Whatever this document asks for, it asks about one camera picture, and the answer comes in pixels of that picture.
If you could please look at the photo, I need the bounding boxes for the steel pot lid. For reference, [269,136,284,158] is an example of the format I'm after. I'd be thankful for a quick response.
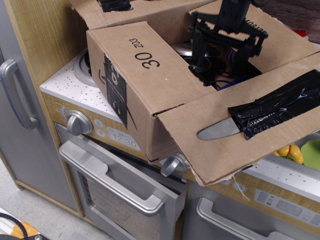
[171,41,220,58]

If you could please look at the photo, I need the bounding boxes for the grey oven door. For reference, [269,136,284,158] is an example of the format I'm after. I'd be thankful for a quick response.
[59,140,188,240]

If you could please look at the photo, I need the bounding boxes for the large brown cardboard box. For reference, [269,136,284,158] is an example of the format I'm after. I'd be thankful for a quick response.
[71,0,320,186]

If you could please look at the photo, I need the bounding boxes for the grey right stove knob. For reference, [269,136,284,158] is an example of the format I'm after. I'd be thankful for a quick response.
[159,153,190,177]

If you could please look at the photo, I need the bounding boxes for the blue toy handle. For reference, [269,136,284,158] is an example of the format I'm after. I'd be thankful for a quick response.
[218,75,250,91]

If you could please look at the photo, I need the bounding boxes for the black steel pot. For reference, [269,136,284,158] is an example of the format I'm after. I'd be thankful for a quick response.
[184,57,227,82]

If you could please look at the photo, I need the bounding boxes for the purple white striped toy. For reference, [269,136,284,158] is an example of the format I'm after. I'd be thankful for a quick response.
[226,48,239,67]

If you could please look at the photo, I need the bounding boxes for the grey dishwasher door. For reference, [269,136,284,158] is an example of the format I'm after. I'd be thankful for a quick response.
[181,182,319,240]

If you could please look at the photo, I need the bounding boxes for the grey fridge door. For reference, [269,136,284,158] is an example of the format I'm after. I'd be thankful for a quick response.
[0,0,81,215]

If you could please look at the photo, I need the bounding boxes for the silver butter knife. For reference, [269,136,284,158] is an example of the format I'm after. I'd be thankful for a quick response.
[196,117,241,141]

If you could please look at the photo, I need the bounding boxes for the grey stove burner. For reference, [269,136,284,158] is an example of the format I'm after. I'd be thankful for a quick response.
[73,49,97,88]

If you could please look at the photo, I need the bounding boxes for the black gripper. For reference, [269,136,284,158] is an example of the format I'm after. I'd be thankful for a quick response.
[189,0,269,77]

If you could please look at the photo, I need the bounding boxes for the red white object background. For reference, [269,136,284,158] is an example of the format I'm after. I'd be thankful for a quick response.
[294,29,309,41]

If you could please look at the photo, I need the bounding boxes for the black tape over knife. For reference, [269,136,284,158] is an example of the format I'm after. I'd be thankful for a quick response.
[228,69,320,140]

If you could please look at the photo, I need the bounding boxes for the grey left stove knob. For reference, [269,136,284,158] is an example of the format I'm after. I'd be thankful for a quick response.
[66,109,93,136]

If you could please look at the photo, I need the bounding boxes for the black cable floor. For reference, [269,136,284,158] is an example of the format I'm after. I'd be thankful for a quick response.
[0,212,29,240]

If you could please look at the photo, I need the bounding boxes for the grey stove knob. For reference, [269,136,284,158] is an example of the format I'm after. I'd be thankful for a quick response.
[159,153,190,177]
[66,109,93,136]

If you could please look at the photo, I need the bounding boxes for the yellow toy fruit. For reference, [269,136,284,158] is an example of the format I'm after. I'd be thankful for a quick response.
[272,143,304,165]

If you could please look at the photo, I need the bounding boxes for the toy kitchen wooden unit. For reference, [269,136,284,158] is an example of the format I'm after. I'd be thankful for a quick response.
[3,0,320,240]

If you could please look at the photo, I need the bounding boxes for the green toy in sink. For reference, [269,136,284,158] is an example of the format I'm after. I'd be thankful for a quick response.
[301,139,320,171]

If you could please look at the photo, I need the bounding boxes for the black tape top flap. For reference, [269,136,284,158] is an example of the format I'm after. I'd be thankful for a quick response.
[98,0,132,12]

